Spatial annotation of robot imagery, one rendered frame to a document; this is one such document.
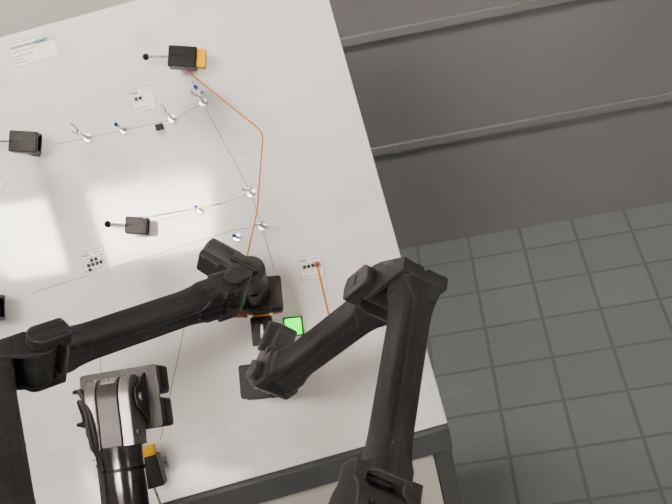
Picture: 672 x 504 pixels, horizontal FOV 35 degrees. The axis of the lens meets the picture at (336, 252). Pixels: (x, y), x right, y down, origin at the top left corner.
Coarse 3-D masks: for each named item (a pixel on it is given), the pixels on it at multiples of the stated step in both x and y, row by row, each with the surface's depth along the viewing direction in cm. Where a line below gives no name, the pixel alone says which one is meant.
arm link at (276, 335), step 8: (272, 328) 194; (280, 328) 192; (288, 328) 193; (264, 336) 194; (272, 336) 193; (280, 336) 192; (288, 336) 192; (264, 344) 193; (272, 344) 192; (280, 344) 192; (288, 344) 192; (256, 360) 186; (256, 368) 185; (248, 376) 186; (256, 376) 185
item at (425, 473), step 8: (432, 456) 228; (416, 464) 229; (424, 464) 229; (432, 464) 230; (416, 472) 230; (424, 472) 231; (432, 472) 231; (416, 480) 232; (424, 480) 232; (432, 480) 233; (320, 488) 228; (328, 488) 228; (424, 488) 234; (432, 488) 234; (440, 488) 235; (288, 496) 228; (296, 496) 228; (304, 496) 228; (312, 496) 229; (320, 496) 229; (328, 496) 230; (424, 496) 235; (432, 496) 236; (440, 496) 236
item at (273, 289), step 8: (272, 280) 205; (280, 280) 205; (264, 288) 198; (272, 288) 204; (280, 288) 204; (248, 296) 198; (256, 296) 198; (264, 296) 200; (272, 296) 203; (280, 296) 203; (248, 304) 202; (256, 304) 202; (264, 304) 203; (272, 304) 203; (280, 304) 202
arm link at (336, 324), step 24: (360, 288) 156; (336, 312) 168; (360, 312) 160; (384, 312) 161; (312, 336) 173; (336, 336) 167; (360, 336) 166; (264, 360) 186; (288, 360) 179; (312, 360) 174; (264, 384) 184; (288, 384) 183
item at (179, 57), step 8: (168, 48) 211; (176, 48) 211; (184, 48) 211; (192, 48) 211; (144, 56) 214; (152, 56) 213; (160, 56) 213; (168, 56) 211; (176, 56) 212; (184, 56) 211; (192, 56) 211; (168, 64) 211; (176, 64) 211; (184, 64) 211; (192, 64) 211; (184, 72) 220; (192, 72) 220
